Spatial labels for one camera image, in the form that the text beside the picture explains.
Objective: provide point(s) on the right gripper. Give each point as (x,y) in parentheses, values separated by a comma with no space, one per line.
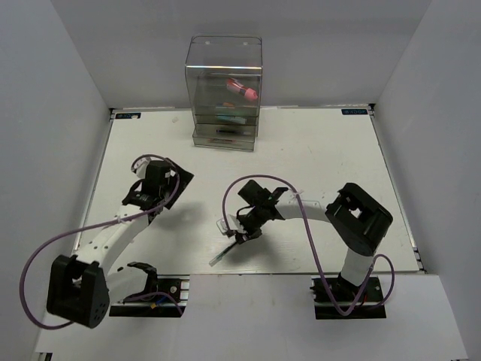
(246,233)

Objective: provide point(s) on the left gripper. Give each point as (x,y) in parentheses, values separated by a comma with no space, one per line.
(186,178)

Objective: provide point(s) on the green gel pen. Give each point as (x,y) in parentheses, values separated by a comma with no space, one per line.
(221,254)

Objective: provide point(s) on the purple gel pen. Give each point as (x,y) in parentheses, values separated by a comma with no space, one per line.
(232,132)

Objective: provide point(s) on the blue highlighter marker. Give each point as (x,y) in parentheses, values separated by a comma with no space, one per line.
(232,119)

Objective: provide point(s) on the clear acrylic drawer organizer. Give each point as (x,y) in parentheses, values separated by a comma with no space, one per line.
(210,61)

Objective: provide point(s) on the red gel pen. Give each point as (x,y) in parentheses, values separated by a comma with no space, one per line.
(221,141)

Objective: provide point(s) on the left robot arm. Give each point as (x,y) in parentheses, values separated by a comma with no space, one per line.
(85,284)

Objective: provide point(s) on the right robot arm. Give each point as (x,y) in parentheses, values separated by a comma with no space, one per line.
(360,221)

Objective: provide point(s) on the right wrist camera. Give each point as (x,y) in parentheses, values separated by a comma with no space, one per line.
(229,226)

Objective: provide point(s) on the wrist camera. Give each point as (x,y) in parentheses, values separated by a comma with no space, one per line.
(229,226)
(139,166)

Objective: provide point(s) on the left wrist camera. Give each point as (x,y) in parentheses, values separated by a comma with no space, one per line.
(139,166)

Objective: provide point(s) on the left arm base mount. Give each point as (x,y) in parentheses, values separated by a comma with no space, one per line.
(167,299)

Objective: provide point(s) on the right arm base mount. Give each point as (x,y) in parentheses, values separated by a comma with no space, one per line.
(365,306)

